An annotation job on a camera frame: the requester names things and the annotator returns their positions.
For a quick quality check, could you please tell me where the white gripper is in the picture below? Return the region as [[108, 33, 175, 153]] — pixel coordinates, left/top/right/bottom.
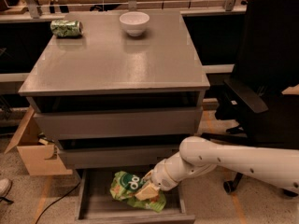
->
[[135, 160, 178, 201]]

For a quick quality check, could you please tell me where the green rice chip bag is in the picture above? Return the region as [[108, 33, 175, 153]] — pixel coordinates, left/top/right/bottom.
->
[[109, 171, 166, 213]]

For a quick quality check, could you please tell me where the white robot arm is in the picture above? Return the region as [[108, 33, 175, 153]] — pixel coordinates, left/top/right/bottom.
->
[[135, 136, 299, 201]]

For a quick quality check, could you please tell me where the grey middle drawer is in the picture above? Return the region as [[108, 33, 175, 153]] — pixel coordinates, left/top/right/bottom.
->
[[58, 144, 179, 169]]

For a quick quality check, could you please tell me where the grey open bottom drawer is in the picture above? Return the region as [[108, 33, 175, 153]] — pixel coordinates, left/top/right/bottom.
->
[[76, 166, 195, 224]]

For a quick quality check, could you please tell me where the grey drawer cabinet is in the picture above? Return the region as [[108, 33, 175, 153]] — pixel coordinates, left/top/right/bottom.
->
[[18, 10, 211, 173]]

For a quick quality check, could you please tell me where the grey top drawer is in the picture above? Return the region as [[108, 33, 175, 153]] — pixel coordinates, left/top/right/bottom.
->
[[34, 107, 203, 140]]

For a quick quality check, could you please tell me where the open cardboard box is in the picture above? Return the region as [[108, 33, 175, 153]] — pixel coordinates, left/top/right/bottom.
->
[[5, 107, 73, 175]]

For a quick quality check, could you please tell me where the black office chair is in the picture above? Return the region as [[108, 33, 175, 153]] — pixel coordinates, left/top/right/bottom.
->
[[199, 0, 299, 198]]

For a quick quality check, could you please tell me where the white shoe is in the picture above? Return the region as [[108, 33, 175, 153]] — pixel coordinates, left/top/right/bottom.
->
[[0, 178, 12, 197]]

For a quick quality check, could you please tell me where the white ceramic bowl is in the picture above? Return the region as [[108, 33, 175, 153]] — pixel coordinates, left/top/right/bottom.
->
[[120, 11, 150, 36]]

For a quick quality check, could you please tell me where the green soda can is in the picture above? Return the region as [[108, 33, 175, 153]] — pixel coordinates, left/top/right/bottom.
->
[[50, 20, 83, 37]]

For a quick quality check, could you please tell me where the black floor cable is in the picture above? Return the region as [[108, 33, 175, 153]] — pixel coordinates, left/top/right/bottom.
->
[[34, 179, 82, 224]]

